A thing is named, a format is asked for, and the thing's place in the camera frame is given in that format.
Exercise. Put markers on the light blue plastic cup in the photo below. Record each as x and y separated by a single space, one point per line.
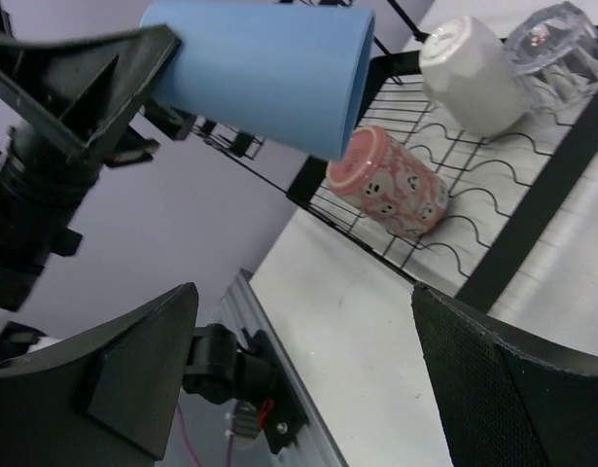
289 73

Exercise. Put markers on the pink ghost pattern mug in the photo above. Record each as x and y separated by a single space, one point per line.
386 182

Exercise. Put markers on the clear faceted glass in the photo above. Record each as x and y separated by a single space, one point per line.
553 55

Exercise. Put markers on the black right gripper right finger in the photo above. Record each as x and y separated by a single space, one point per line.
505 397

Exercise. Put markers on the white faceted ceramic cup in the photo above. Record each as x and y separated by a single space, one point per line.
465 69

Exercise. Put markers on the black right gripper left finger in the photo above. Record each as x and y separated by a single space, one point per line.
105 397

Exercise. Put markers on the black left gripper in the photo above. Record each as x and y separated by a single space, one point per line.
77 98

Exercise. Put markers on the aluminium mounting rail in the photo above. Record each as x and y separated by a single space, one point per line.
294 430

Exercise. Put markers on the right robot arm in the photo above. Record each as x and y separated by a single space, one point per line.
219 369

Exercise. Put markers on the black wire dish rack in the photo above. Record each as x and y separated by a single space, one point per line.
507 194

